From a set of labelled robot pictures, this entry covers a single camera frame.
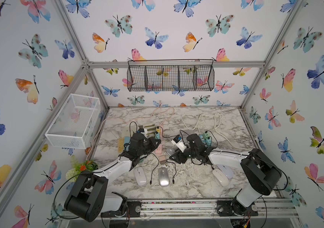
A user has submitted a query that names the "aluminium front rail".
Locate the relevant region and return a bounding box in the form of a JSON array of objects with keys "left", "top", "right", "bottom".
[{"left": 59, "top": 199, "right": 299, "bottom": 220}]

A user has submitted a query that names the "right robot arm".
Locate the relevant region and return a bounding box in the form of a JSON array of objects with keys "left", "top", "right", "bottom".
[{"left": 169, "top": 133, "right": 282, "bottom": 215}]

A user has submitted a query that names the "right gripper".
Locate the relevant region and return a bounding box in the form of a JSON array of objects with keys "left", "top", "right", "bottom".
[{"left": 168, "top": 144, "right": 199, "bottom": 163}]

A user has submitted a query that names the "white mesh wall basket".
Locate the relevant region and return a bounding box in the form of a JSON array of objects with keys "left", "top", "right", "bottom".
[{"left": 45, "top": 94, "right": 101, "bottom": 149}]

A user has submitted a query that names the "artificial potted plant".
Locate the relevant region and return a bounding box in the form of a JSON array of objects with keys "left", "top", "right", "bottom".
[{"left": 66, "top": 155, "right": 98, "bottom": 182}]

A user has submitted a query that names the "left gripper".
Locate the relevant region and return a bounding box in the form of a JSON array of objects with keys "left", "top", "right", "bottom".
[{"left": 137, "top": 137, "right": 161, "bottom": 158}]

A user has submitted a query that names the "white power cord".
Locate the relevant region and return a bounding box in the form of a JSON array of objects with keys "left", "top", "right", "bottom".
[{"left": 181, "top": 112, "right": 264, "bottom": 155}]

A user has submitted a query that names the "lavender mouse right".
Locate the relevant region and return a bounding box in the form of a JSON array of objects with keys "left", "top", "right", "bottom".
[{"left": 217, "top": 164, "right": 234, "bottom": 180}]

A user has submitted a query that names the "black wire wall basket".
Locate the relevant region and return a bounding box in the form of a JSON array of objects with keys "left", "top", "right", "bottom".
[{"left": 124, "top": 59, "right": 215, "bottom": 92}]

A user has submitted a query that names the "blue round object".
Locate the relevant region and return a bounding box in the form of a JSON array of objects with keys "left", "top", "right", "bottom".
[{"left": 118, "top": 136, "right": 130, "bottom": 154}]

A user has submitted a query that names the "white wireless mouse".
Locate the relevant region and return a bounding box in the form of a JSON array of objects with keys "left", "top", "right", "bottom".
[{"left": 134, "top": 167, "right": 147, "bottom": 186}]

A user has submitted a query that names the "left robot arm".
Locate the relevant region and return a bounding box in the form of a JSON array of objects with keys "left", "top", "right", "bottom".
[{"left": 64, "top": 133, "right": 161, "bottom": 222}]

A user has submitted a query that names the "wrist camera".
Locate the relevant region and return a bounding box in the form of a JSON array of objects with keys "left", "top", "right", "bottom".
[
  {"left": 171, "top": 135, "right": 187, "bottom": 153},
  {"left": 137, "top": 127, "right": 148, "bottom": 137}
]

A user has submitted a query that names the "black charging cable white mouse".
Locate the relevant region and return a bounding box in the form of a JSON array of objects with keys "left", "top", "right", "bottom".
[{"left": 143, "top": 153, "right": 160, "bottom": 185}]

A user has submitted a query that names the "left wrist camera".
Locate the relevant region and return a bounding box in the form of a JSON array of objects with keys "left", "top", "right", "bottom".
[{"left": 137, "top": 127, "right": 148, "bottom": 137}]

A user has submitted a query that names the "black charging cable silver mouse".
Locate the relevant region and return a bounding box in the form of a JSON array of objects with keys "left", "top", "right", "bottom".
[{"left": 166, "top": 159, "right": 178, "bottom": 184}]

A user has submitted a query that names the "pink power strip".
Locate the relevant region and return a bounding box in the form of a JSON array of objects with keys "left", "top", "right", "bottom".
[{"left": 154, "top": 127, "right": 162, "bottom": 156}]

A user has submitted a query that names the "white mouse right front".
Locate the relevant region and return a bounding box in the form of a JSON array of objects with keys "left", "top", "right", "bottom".
[{"left": 212, "top": 168, "right": 230, "bottom": 187}]

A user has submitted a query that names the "teal power strip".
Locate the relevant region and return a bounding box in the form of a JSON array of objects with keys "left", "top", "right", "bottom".
[{"left": 199, "top": 131, "right": 212, "bottom": 147}]

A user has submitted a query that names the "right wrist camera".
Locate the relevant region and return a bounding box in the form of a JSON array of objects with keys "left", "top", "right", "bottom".
[{"left": 171, "top": 135, "right": 187, "bottom": 153}]

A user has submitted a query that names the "pink charger plug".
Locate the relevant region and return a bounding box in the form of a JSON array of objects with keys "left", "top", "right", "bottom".
[{"left": 159, "top": 155, "right": 167, "bottom": 165}]

